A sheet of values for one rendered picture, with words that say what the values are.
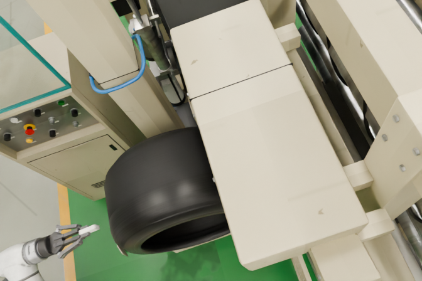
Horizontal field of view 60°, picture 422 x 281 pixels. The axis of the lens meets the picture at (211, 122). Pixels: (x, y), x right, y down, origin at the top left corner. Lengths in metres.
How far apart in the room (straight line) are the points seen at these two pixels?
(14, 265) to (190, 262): 1.29
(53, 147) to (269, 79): 1.50
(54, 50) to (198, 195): 1.10
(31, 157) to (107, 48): 1.27
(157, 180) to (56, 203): 2.01
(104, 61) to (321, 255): 0.73
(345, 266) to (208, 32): 0.61
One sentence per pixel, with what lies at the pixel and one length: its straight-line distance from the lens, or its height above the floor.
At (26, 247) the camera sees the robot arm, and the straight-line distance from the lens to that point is 1.58.
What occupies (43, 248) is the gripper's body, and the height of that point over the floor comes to 1.24.
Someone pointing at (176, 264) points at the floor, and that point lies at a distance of 2.60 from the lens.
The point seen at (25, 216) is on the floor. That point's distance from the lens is 3.21.
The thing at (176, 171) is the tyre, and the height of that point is 1.47.
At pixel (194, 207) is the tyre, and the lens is 1.12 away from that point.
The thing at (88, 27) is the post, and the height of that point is 1.87.
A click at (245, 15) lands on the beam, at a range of 0.96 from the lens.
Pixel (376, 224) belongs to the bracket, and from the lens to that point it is 0.84.
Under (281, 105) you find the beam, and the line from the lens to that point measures 0.80.
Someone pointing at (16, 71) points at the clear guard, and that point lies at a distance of 1.63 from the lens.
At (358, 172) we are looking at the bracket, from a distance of 0.81.
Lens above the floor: 2.49
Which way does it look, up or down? 62 degrees down
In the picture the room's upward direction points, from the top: 24 degrees counter-clockwise
